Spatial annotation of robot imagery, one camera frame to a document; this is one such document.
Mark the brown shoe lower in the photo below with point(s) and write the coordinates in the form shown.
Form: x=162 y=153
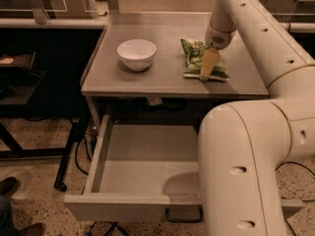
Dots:
x=37 y=229

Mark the brown shoe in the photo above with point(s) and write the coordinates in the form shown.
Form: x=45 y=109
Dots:
x=37 y=229
x=9 y=186

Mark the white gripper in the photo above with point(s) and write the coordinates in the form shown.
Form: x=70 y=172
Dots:
x=218 y=38

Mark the brown shoe upper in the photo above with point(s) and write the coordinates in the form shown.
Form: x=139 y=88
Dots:
x=9 y=186

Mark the grey cabinet counter unit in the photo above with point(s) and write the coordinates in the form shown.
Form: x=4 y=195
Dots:
x=106 y=76

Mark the open grey top drawer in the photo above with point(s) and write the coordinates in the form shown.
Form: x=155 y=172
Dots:
x=138 y=172

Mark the green jalapeno chip bag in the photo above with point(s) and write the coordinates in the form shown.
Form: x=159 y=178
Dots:
x=194 y=51

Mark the white ceramic bowl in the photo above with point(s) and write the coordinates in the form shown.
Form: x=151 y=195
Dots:
x=137 y=54

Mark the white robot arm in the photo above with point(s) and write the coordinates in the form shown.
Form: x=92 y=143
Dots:
x=241 y=143

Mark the black drawer handle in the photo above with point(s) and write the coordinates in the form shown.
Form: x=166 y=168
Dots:
x=184 y=214

